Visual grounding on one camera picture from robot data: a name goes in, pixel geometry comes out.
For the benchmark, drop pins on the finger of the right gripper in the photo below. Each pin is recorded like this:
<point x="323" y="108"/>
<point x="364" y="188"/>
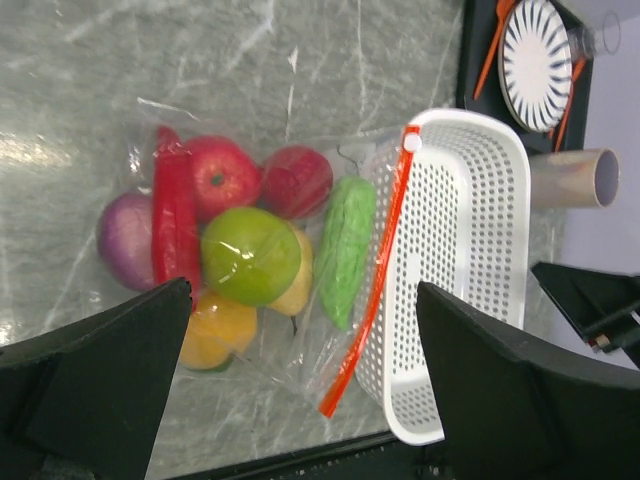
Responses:
<point x="601" y="307"/>

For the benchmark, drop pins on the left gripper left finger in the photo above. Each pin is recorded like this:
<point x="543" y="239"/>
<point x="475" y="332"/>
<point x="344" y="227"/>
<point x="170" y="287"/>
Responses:
<point x="93" y="392"/>

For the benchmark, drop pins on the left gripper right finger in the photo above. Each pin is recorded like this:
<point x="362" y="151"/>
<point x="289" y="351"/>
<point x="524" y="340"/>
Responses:
<point x="514" y="406"/>

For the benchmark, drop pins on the orange fruit with leaf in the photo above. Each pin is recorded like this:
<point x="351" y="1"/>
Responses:
<point x="218" y="329"/>

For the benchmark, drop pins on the purple onion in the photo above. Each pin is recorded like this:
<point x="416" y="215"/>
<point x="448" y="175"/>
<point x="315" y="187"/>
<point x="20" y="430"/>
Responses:
<point x="124" y="240"/>

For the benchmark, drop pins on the red chili pepper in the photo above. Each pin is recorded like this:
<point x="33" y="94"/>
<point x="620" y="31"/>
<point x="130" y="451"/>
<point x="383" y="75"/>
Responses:
<point x="175" y="247"/>

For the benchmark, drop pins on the green pear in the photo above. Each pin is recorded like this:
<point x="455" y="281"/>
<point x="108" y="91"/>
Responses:
<point x="249" y="256"/>

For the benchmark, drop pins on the yellow lemon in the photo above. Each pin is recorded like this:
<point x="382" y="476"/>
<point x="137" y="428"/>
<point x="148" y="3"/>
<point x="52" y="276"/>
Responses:
<point x="294" y="299"/>

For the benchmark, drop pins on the green bitter gourd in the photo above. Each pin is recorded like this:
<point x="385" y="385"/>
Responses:
<point x="343" y="251"/>

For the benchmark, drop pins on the clear zip top bag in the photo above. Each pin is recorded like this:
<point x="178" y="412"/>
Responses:
<point x="307" y="352"/>

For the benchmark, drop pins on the red apple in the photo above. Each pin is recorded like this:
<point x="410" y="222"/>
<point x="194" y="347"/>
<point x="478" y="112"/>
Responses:
<point x="224" y="175"/>

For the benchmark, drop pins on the red wrinkled fruit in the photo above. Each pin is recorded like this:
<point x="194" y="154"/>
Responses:
<point x="296" y="182"/>

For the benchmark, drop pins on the beige mug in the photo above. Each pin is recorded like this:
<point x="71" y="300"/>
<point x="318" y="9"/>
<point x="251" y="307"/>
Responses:
<point x="574" y="179"/>

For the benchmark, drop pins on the white perforated basket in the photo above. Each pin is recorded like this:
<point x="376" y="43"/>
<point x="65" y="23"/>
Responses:
<point x="463" y="226"/>

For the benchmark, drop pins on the orange spoon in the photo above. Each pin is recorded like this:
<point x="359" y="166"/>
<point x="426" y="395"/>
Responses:
<point x="558" y="132"/>

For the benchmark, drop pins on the striped white plate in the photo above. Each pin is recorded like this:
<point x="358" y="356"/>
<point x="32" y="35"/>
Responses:
<point x="535" y="65"/>

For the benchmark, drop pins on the clear glass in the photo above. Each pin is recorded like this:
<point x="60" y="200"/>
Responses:
<point x="588" y="42"/>

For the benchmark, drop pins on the orange fork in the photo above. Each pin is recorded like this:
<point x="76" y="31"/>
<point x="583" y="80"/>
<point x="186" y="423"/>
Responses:
<point x="503" y="7"/>

